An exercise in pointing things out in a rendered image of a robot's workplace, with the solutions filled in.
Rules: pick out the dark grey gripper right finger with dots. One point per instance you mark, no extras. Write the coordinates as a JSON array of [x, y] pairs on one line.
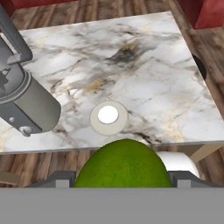
[[181, 178]]

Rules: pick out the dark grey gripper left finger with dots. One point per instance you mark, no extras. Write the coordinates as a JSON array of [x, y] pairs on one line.
[[62, 178]]

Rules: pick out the green lime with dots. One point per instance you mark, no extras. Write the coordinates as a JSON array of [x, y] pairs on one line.
[[122, 165]]

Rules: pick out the round white blender lid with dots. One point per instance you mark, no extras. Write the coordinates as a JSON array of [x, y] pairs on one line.
[[108, 117]]

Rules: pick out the white stool seat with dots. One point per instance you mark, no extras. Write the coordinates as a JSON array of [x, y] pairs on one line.
[[180, 163]]

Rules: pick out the light wooden chair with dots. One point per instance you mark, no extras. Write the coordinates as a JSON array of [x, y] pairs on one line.
[[8, 178]]

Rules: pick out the black round stool seat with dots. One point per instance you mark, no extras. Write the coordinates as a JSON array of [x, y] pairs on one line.
[[200, 66]]

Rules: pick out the red cabinet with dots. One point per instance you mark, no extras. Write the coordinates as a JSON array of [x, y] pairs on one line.
[[26, 4], [201, 11]]

